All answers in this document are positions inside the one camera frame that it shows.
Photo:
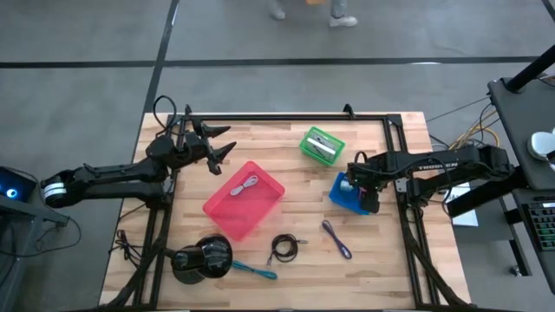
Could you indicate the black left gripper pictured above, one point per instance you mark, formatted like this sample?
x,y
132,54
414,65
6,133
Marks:
x,y
178,151

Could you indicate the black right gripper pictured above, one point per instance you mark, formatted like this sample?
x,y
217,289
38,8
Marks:
x,y
366,180

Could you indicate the white box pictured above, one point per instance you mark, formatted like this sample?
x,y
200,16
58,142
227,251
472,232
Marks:
x,y
321,146

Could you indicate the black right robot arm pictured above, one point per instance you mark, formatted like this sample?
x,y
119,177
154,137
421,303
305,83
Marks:
x,y
433,164

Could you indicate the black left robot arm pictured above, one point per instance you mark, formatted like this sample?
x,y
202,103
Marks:
x,y
108,173

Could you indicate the pink plastic bin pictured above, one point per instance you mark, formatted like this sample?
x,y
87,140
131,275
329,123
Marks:
x,y
247,212

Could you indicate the blue plastic basket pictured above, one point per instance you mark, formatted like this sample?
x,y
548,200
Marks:
x,y
340,201

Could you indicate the green plastic basket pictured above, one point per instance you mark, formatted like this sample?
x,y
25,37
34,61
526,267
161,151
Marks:
x,y
316,155

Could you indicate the white paper sheet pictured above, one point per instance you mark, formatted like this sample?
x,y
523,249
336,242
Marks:
x,y
466,216

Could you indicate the black support beam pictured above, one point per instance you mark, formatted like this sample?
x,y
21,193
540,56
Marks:
x,y
481,199

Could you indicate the person's shoe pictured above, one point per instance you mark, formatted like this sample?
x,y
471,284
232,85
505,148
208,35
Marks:
x,y
277,12
342,21

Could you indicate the black keyboard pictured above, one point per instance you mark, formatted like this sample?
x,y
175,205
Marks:
x,y
544,225

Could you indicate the dark grey keyboard desk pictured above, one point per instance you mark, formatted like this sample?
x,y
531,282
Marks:
x,y
533,268

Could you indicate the white round object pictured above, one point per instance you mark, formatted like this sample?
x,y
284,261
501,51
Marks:
x,y
542,145

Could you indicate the grey side cart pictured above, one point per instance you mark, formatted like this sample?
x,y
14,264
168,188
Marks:
x,y
26,212

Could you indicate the black pole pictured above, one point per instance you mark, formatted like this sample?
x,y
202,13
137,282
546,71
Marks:
x,y
529,71

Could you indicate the black computer with blue light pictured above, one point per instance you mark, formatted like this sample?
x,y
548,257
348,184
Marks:
x,y
11,190

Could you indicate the black aluminium table frame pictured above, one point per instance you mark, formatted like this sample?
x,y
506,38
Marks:
x,y
303,117

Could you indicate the small black frame-mounted camera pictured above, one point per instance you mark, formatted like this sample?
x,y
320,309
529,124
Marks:
x,y
349,110

